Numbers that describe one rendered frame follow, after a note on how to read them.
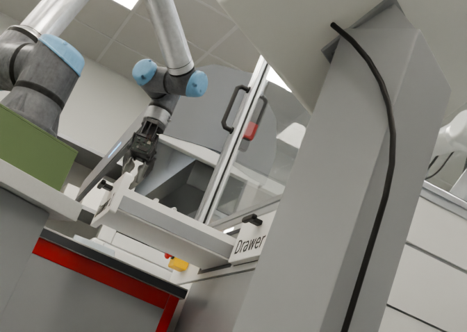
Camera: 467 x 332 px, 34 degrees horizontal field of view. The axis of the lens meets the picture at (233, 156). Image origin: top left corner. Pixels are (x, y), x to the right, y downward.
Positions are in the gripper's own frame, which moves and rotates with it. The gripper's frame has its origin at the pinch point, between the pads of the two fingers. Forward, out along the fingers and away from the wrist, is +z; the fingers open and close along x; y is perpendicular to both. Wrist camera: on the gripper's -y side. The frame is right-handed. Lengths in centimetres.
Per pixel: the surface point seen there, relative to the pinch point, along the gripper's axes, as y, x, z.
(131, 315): 2.8, 15.7, 34.7
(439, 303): 53, 82, 16
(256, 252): 46, 41, 18
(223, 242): 23.7, 32.7, 12.3
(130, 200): 31.4, 7.7, 12.6
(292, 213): 119, 43, 31
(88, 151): -329, -99, -111
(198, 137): -62, 6, -47
